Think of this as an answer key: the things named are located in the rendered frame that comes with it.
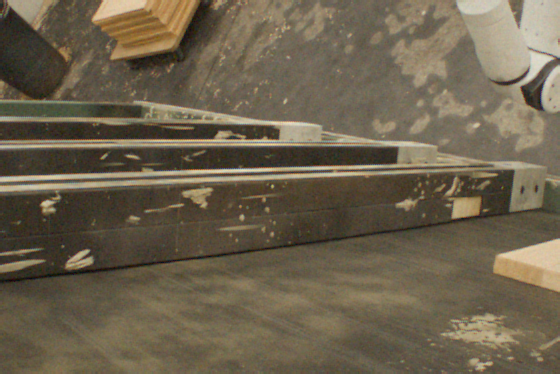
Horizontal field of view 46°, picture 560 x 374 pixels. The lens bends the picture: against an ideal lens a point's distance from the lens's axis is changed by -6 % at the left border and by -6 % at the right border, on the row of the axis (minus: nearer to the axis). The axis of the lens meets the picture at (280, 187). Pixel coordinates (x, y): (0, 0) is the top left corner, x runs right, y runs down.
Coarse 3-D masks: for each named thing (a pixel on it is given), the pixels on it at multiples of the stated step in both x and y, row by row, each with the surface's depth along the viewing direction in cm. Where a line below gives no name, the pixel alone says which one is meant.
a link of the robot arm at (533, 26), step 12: (528, 0) 92; (540, 0) 90; (552, 0) 89; (528, 12) 93; (540, 12) 91; (552, 12) 90; (516, 24) 97; (528, 24) 93; (540, 24) 91; (552, 24) 90; (528, 36) 94; (540, 36) 92; (552, 36) 91; (540, 48) 93; (552, 48) 92; (552, 72) 90; (552, 84) 90; (540, 96) 91; (552, 96) 92; (552, 108) 93
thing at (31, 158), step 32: (0, 160) 71; (32, 160) 74; (64, 160) 77; (96, 160) 80; (128, 160) 83; (160, 160) 86; (192, 160) 89; (224, 160) 93; (256, 160) 97; (288, 160) 102; (320, 160) 106; (352, 160) 112; (384, 160) 117; (416, 160) 124
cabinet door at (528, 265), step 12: (552, 240) 77; (516, 252) 69; (528, 252) 70; (540, 252) 70; (552, 252) 71; (504, 264) 67; (516, 264) 66; (528, 264) 65; (540, 264) 65; (552, 264) 65; (504, 276) 67; (516, 276) 66; (528, 276) 65; (540, 276) 64; (552, 276) 63; (552, 288) 63
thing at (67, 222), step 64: (0, 192) 48; (64, 192) 52; (128, 192) 56; (192, 192) 61; (256, 192) 66; (320, 192) 73; (384, 192) 80; (448, 192) 90; (512, 192) 104; (0, 256) 49; (64, 256) 53; (128, 256) 58; (192, 256) 62
